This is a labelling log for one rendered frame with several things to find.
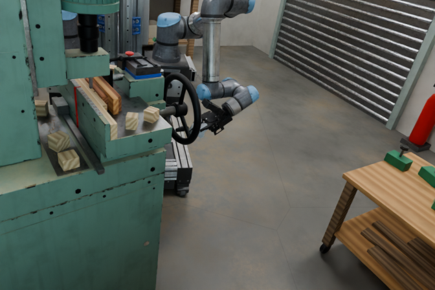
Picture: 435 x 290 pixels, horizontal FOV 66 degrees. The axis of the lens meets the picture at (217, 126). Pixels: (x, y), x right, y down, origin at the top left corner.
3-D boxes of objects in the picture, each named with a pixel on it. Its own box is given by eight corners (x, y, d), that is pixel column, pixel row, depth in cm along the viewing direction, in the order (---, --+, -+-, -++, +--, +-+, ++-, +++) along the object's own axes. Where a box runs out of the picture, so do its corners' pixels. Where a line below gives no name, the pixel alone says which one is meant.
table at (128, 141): (197, 137, 111) (199, 121, 108) (105, 160, 94) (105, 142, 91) (123, 71, 151) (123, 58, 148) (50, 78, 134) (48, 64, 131)
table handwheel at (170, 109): (213, 100, 118) (173, 57, 134) (162, 110, 107) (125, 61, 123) (195, 158, 136) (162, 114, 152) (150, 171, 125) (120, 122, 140)
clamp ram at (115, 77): (129, 92, 118) (130, 68, 114) (109, 96, 114) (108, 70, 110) (120, 83, 124) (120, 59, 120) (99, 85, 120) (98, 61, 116)
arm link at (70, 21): (52, 35, 156) (49, 5, 150) (50, 28, 166) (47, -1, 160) (79, 35, 162) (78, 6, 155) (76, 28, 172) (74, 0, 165)
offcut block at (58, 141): (70, 146, 104) (69, 134, 102) (57, 153, 100) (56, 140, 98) (61, 141, 105) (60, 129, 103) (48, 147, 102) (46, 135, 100)
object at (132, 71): (161, 76, 121) (162, 61, 118) (132, 79, 115) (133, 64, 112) (145, 63, 130) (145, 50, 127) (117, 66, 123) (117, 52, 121)
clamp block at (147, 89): (164, 100, 125) (166, 78, 121) (129, 105, 117) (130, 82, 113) (146, 85, 135) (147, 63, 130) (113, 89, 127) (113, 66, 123)
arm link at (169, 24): (152, 37, 177) (153, 10, 170) (175, 36, 184) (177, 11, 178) (162, 44, 169) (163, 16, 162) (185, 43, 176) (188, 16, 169)
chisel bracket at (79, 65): (110, 79, 106) (109, 54, 102) (63, 85, 98) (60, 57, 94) (101, 71, 111) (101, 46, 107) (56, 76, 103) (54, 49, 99)
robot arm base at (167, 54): (151, 52, 185) (152, 34, 180) (178, 54, 189) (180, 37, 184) (153, 62, 173) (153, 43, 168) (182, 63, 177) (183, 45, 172)
